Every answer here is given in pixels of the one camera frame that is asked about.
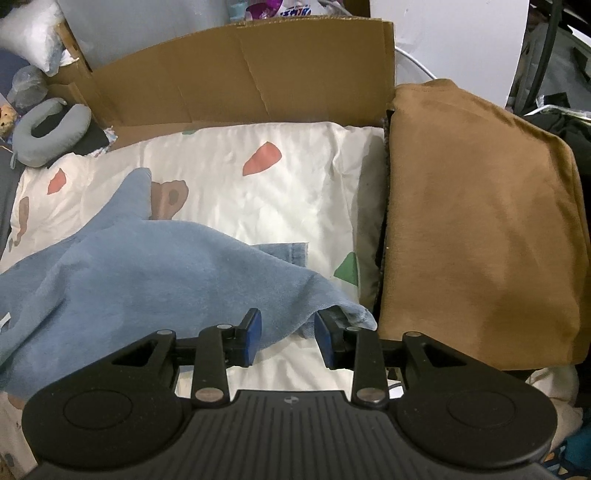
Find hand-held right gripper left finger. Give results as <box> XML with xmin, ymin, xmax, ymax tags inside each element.
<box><xmin>111</xmin><ymin>308</ymin><xmax>263</xmax><ymax>408</ymax></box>

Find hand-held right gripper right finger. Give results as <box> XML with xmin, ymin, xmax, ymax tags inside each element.
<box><xmin>314</xmin><ymin>308</ymin><xmax>472</xmax><ymax>409</ymax></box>

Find light blue denim pants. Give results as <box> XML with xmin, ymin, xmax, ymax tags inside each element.
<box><xmin>0</xmin><ymin>167</ymin><xmax>377</xmax><ymax>402</ymax></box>

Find folded dark patterned garment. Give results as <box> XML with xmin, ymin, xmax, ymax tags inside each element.
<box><xmin>373</xmin><ymin>108</ymin><xmax>399</xmax><ymax>324</ymax></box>

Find cream bear print bed sheet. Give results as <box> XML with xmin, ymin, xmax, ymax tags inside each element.
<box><xmin>0</xmin><ymin>121</ymin><xmax>389</xmax><ymax>476</ymax></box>

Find folded brown garment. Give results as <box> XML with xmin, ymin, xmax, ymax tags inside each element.
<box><xmin>376</xmin><ymin>78</ymin><xmax>591</xmax><ymax>373</ymax></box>

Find black cloth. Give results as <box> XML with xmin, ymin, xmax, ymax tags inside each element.
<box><xmin>28</xmin><ymin>115</ymin><xmax>112</xmax><ymax>156</ymax></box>

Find flattened cardboard sheet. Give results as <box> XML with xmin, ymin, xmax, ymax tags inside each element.
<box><xmin>46</xmin><ymin>16</ymin><xmax>397</xmax><ymax>144</ymax></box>

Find teal printed cloth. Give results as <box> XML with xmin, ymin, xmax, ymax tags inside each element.
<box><xmin>561</xmin><ymin>425</ymin><xmax>591</xmax><ymax>480</ymax></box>

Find grey neck pillow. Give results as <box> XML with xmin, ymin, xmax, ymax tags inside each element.
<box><xmin>11</xmin><ymin>98</ymin><xmax>92</xmax><ymax>168</ymax></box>

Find open cardboard box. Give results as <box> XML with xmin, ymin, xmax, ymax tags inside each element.
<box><xmin>44</xmin><ymin>21</ymin><xmax>95</xmax><ymax>100</ymax></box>

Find black garment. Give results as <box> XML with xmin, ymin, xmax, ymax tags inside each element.
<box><xmin>522</xmin><ymin>108</ymin><xmax>591</xmax><ymax>160</ymax></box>

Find small teddy bear toy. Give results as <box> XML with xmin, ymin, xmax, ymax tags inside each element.
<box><xmin>0</xmin><ymin>102</ymin><xmax>19</xmax><ymax>139</ymax></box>

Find grey wrapped mattress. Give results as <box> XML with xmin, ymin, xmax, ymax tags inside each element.
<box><xmin>55</xmin><ymin>0</ymin><xmax>232</xmax><ymax>70</ymax></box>

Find purple white detergent bag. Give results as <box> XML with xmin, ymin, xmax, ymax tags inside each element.
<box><xmin>245</xmin><ymin>0</ymin><xmax>324</xmax><ymax>19</ymax></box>

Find white blue patterned cloth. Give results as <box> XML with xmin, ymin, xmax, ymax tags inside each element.
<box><xmin>48</xmin><ymin>46</ymin><xmax>77</xmax><ymax>75</ymax></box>

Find shiny plastic packet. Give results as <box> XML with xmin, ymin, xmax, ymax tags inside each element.
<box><xmin>536</xmin><ymin>92</ymin><xmax>591</xmax><ymax>116</ymax></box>

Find clear plastic bag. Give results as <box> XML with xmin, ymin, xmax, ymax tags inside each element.
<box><xmin>7</xmin><ymin>65</ymin><xmax>49</xmax><ymax>110</ymax></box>

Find grey fabric bag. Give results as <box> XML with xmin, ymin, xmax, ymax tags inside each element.
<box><xmin>519</xmin><ymin>21</ymin><xmax>591</xmax><ymax>112</ymax></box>

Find white pillow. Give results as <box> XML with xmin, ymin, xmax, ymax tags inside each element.
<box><xmin>0</xmin><ymin>4</ymin><xmax>65</xmax><ymax>75</ymax></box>

